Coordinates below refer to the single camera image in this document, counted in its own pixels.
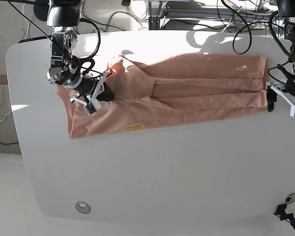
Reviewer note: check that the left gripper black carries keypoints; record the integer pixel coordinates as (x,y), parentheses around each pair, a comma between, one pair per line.
(271,95)

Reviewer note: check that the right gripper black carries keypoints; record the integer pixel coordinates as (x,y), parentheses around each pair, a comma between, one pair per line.
(87,87)

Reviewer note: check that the pink T-shirt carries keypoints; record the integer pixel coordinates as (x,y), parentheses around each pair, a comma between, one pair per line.
(152,92)

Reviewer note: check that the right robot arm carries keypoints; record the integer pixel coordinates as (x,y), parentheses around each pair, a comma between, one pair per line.
(66,69)

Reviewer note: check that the silver table grommet right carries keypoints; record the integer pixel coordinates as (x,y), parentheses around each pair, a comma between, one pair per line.
(290,198)

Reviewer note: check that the silver table grommet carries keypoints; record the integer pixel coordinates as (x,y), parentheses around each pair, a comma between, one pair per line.
(290,198)
(83,207)

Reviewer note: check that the black round stand base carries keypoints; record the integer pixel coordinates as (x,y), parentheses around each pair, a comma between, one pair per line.
(40,9)

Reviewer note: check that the silver table grommet left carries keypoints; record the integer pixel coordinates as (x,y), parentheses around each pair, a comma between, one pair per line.
(83,207)

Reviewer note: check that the black clamp on table edge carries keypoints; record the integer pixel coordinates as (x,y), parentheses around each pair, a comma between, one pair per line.
(283,216)

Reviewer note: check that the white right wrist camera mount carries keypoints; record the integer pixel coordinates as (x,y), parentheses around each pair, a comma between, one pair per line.
(90,104)

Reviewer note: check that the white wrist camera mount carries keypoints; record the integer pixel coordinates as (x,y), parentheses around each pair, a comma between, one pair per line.
(90,104)
(281,91)

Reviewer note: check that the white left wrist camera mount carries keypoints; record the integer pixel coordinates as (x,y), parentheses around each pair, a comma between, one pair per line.
(281,91)

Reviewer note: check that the black table leg bracket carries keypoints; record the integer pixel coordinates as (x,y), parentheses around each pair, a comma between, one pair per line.
(153,23)

